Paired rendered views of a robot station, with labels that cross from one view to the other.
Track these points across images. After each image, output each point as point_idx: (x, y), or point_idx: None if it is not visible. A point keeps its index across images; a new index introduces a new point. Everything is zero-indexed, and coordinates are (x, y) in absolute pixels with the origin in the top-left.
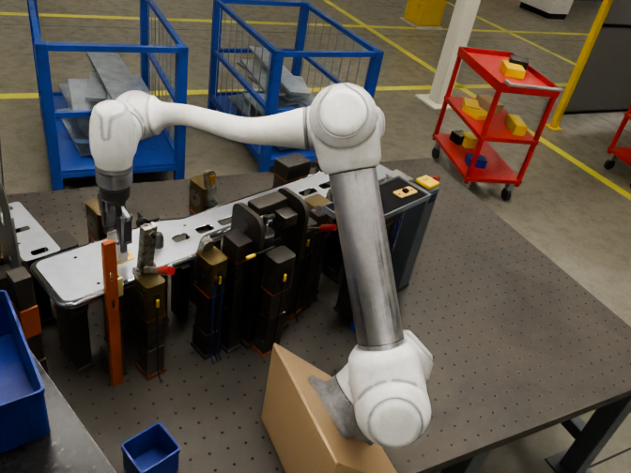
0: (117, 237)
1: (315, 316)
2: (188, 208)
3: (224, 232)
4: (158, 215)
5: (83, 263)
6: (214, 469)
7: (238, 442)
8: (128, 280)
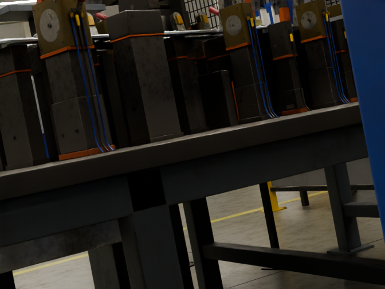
0: (263, 4)
1: None
2: (315, 111)
3: (200, 38)
4: (269, 25)
5: (294, 27)
6: None
7: None
8: None
